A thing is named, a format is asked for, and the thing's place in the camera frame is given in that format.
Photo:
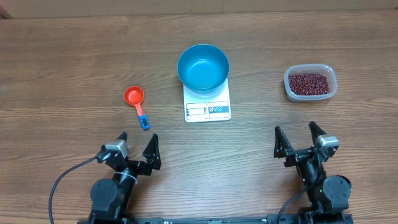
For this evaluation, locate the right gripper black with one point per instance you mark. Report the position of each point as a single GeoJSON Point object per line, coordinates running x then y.
{"type": "Point", "coordinates": [301, 154]}

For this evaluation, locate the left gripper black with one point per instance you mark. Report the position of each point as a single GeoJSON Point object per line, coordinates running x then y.
{"type": "Point", "coordinates": [134, 163]}

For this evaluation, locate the red measuring scoop blue handle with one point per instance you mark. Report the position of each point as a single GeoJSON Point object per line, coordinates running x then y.
{"type": "Point", "coordinates": [134, 96]}

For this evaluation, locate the red beans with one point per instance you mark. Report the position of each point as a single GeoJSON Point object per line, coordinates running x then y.
{"type": "Point", "coordinates": [308, 84]}

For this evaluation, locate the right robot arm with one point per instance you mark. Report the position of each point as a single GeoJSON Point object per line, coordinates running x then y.
{"type": "Point", "coordinates": [328, 196]}

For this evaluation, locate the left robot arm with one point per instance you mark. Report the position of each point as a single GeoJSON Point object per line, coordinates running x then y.
{"type": "Point", "coordinates": [110, 197]}

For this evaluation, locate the white digital kitchen scale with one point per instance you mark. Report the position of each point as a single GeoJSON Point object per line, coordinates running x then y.
{"type": "Point", "coordinates": [207, 107]}

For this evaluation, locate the blue bowl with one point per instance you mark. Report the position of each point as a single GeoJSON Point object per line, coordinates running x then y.
{"type": "Point", "coordinates": [203, 68]}

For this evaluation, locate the clear plastic container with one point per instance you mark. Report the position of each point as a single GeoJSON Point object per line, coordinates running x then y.
{"type": "Point", "coordinates": [311, 68]}

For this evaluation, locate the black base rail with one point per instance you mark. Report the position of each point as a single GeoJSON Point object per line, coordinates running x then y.
{"type": "Point", "coordinates": [270, 219]}

